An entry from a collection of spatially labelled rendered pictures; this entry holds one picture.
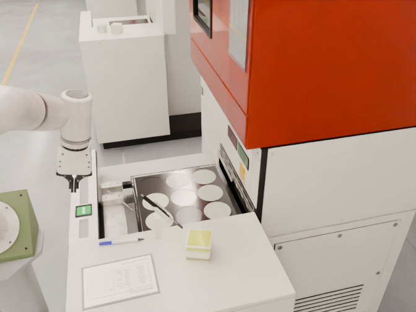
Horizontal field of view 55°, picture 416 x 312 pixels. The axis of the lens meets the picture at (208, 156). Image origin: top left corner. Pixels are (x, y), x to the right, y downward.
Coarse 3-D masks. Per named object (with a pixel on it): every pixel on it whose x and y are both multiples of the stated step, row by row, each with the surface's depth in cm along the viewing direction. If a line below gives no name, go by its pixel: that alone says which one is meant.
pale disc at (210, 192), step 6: (204, 186) 160; (210, 186) 160; (216, 186) 160; (198, 192) 157; (204, 192) 157; (210, 192) 157; (216, 192) 157; (222, 192) 157; (204, 198) 154; (210, 198) 154; (216, 198) 154
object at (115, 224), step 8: (120, 192) 160; (104, 208) 152; (112, 208) 152; (120, 208) 152; (104, 216) 148; (112, 216) 148; (120, 216) 148; (104, 224) 145; (112, 224) 145; (120, 224) 145; (112, 232) 141; (120, 232) 141
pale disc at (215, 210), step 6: (210, 204) 151; (216, 204) 151; (222, 204) 151; (204, 210) 148; (210, 210) 148; (216, 210) 148; (222, 210) 148; (228, 210) 148; (210, 216) 145; (216, 216) 145; (222, 216) 145
